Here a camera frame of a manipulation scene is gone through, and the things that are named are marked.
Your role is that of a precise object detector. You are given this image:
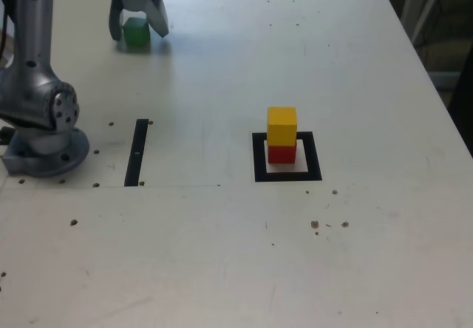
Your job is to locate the yellow cube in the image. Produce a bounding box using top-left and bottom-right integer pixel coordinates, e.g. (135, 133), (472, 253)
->
(266, 106), (299, 147)

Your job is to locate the white shelf board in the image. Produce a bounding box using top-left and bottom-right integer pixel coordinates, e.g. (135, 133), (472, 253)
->
(428, 70), (463, 92)

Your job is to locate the white metal frame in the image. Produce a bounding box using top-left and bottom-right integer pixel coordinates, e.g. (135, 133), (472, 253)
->
(400, 0), (446, 47)

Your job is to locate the black cable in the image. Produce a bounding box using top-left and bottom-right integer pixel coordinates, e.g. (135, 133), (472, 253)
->
(0, 0), (10, 63)

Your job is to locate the red cube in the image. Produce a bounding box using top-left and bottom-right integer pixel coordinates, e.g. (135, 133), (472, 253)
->
(267, 143), (298, 165)

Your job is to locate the black tape square outline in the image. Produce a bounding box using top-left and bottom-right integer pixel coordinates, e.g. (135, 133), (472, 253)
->
(251, 131), (323, 183)

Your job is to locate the green cube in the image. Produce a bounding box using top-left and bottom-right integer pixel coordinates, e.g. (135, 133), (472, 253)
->
(122, 16), (152, 47)

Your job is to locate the black tape strip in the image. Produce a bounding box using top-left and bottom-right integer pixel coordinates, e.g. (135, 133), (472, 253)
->
(123, 118), (149, 188)

